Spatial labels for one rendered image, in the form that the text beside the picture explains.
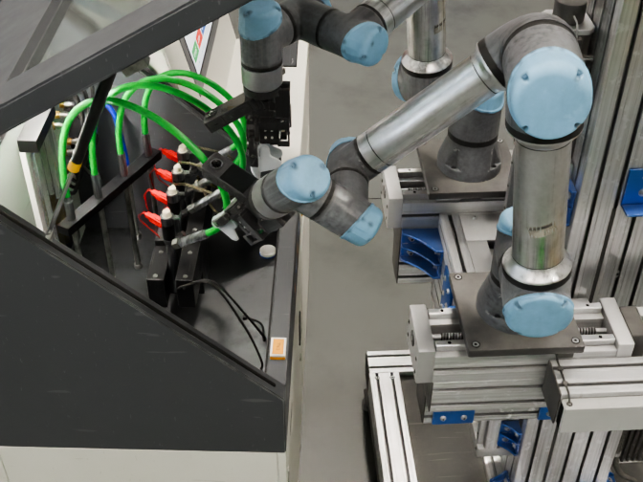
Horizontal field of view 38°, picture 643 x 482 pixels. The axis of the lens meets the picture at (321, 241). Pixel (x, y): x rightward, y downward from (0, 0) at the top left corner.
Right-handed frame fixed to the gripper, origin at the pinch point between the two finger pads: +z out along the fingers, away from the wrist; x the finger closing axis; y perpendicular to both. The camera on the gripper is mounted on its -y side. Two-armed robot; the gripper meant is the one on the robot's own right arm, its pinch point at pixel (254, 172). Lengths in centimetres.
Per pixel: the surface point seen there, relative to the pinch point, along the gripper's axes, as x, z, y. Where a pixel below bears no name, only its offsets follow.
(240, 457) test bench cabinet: -33, 47, -2
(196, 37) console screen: 64, 4, -20
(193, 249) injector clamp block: 7.3, 26.0, -15.0
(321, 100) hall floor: 235, 124, 9
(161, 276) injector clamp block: -2.1, 26.0, -20.8
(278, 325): -13.0, 29.0, 4.9
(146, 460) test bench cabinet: -33, 48, -21
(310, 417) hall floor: 42, 124, 10
